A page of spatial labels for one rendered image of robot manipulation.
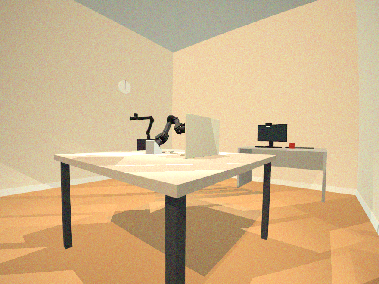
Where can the cream wall panel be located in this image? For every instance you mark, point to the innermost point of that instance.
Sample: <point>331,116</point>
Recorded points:
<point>201,136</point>

